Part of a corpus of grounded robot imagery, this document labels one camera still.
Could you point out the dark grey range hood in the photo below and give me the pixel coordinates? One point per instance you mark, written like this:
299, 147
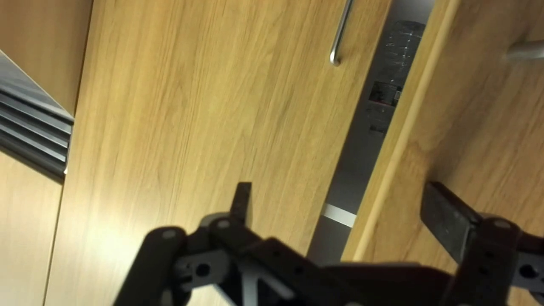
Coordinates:
27, 130

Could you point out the wooden wall cabinet body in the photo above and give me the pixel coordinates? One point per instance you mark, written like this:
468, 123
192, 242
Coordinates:
34, 35

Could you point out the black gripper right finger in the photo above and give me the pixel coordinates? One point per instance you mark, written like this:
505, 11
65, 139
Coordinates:
486, 256

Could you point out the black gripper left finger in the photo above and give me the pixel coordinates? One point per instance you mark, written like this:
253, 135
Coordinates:
170, 256

